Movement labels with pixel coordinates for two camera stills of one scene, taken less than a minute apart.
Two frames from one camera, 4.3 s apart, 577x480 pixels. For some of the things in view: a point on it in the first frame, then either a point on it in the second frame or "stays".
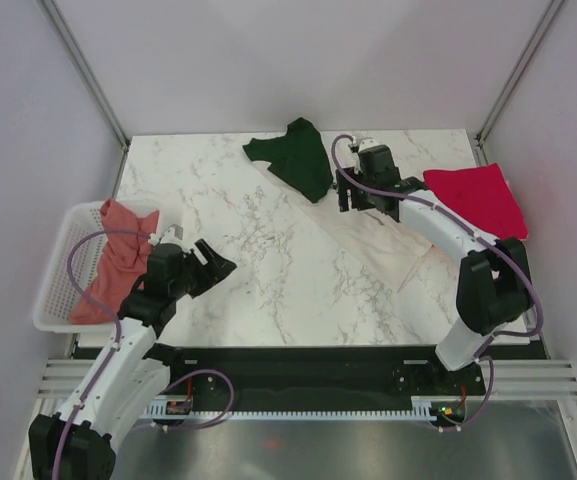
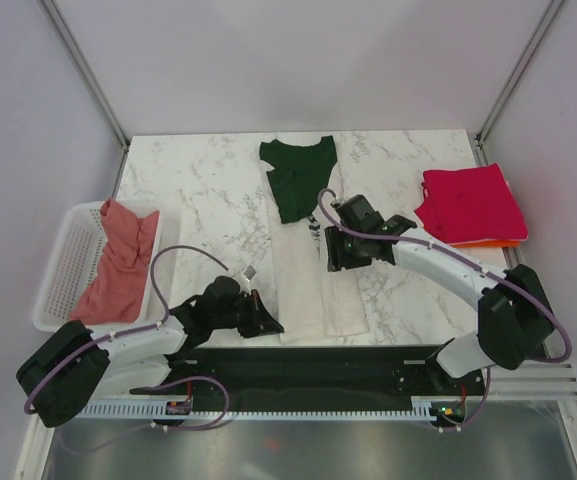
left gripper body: [196, 278] → [244, 315]
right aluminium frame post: [513, 81] stays
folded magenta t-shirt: [481, 193] stays
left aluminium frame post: [95, 85] stays
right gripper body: [361, 197] → [344, 249]
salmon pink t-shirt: [120, 260] stays
